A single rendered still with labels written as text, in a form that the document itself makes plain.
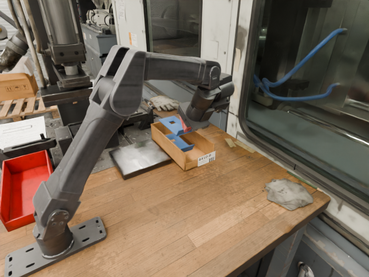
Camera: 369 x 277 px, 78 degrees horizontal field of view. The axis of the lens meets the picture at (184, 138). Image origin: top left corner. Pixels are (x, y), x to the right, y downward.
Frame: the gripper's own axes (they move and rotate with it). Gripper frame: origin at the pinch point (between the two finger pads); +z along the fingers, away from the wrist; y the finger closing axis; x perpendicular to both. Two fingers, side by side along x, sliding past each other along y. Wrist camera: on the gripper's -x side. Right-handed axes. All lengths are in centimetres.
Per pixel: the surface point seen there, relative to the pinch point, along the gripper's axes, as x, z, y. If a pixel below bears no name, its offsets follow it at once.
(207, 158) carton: -3.6, 2.6, -11.4
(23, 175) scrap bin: 51, 18, 10
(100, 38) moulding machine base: -54, 172, 269
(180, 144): -1.2, 10.7, -0.3
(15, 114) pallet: 77, 223, 199
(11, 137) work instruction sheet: 54, 35, 36
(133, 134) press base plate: 10.6, 21.5, 15.4
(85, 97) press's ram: 26.8, 0.6, 22.1
